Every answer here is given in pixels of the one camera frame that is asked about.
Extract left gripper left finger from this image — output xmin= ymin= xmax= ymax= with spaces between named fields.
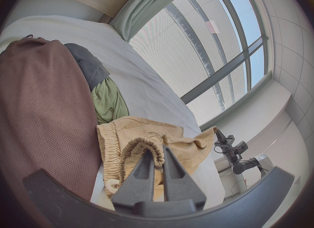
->
xmin=112 ymin=148 xmax=156 ymax=207

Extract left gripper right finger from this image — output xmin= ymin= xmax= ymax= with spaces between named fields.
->
xmin=162 ymin=146 xmax=206 ymax=208

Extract tan shorts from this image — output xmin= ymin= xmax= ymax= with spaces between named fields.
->
xmin=96 ymin=116 xmax=218 ymax=201

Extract bed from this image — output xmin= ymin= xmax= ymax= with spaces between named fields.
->
xmin=0 ymin=0 xmax=226 ymax=210

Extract green garment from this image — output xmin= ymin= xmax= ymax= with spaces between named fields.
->
xmin=91 ymin=77 xmax=130 ymax=125

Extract window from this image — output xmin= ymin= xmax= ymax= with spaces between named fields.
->
xmin=128 ymin=0 xmax=273 ymax=127

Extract brown garment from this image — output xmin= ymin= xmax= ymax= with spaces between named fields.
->
xmin=0 ymin=38 xmax=103 ymax=222

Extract black garment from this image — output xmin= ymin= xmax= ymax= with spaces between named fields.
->
xmin=64 ymin=43 xmax=111 ymax=92

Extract pale green curtain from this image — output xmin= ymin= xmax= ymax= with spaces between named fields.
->
xmin=109 ymin=0 xmax=214 ymax=42

